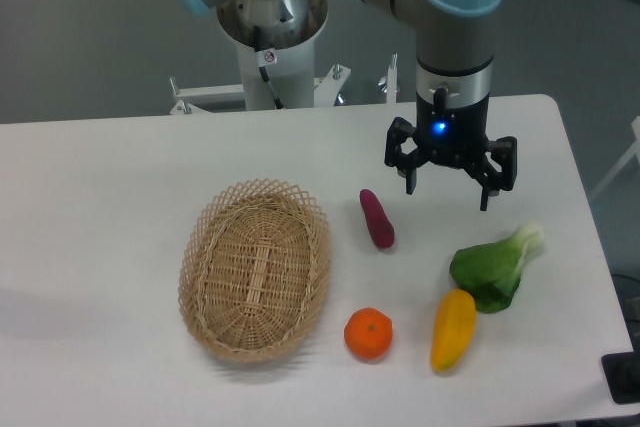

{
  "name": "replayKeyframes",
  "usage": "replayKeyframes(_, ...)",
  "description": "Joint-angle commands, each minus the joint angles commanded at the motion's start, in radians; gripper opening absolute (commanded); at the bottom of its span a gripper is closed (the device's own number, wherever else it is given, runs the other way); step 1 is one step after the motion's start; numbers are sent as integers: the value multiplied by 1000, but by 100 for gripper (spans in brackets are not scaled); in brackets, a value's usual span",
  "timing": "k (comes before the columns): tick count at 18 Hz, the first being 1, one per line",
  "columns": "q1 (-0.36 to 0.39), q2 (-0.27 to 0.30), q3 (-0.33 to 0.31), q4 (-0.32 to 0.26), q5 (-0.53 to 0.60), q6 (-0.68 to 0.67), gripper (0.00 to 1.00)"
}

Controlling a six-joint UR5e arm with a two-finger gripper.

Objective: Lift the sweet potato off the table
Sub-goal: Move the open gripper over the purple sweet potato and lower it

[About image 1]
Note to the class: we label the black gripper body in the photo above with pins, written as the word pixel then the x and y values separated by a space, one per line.
pixel 451 137

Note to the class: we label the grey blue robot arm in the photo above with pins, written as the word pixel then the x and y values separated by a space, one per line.
pixel 454 60

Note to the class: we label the purple sweet potato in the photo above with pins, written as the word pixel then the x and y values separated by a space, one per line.
pixel 380 229

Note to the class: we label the green bok choy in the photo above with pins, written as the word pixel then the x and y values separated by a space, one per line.
pixel 491 273

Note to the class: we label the yellow mango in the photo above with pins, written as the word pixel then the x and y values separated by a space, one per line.
pixel 453 330

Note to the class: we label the woven wicker basket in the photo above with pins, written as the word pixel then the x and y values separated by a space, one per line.
pixel 255 272

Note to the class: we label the orange mandarin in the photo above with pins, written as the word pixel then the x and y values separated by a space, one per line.
pixel 368 334

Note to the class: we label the black device at table edge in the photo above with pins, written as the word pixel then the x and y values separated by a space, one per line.
pixel 622 376

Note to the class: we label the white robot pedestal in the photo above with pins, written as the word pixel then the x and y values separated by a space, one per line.
pixel 274 42

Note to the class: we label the white frame at right edge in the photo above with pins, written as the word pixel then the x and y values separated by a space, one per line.
pixel 629 155

